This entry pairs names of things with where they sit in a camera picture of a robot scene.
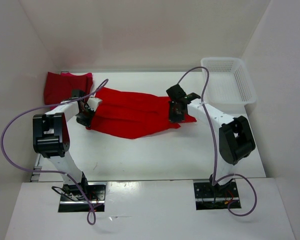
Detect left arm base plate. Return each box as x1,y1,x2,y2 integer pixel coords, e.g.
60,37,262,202
51,182,106,213

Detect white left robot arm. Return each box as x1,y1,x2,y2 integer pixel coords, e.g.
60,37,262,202
32,89,102,200

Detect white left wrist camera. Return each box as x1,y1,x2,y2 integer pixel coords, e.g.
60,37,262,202
86,97,102,112

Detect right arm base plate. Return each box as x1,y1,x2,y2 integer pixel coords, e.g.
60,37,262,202
193,179,241,210

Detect dark red t shirt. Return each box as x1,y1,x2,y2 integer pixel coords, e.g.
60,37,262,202
43,72,93,105

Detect pink red t shirt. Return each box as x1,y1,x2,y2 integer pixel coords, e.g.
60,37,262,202
49,72,94,110

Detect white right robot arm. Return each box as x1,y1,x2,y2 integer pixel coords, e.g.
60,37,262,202
166,84,256,197

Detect white plastic laundry basket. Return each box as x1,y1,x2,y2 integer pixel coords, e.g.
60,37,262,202
200,57,257,106

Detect bright red t shirt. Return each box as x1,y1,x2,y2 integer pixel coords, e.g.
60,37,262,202
85,86,198,140

